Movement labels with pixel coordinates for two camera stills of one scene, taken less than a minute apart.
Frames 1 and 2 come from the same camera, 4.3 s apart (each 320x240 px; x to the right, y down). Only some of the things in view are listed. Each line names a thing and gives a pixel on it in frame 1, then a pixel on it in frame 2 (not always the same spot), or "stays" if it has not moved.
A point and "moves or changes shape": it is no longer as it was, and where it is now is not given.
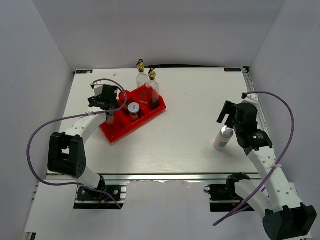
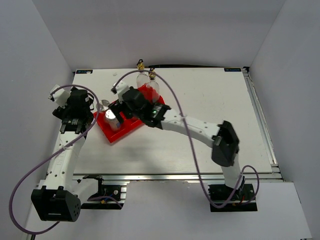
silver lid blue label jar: (221, 140) moves or changes shape
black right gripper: (228, 106) to (117, 108)
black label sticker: (84, 71) stays
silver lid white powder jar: (110, 120) moves or changes shape
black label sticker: (232, 69) stays
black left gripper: (116, 104) to (62, 113)
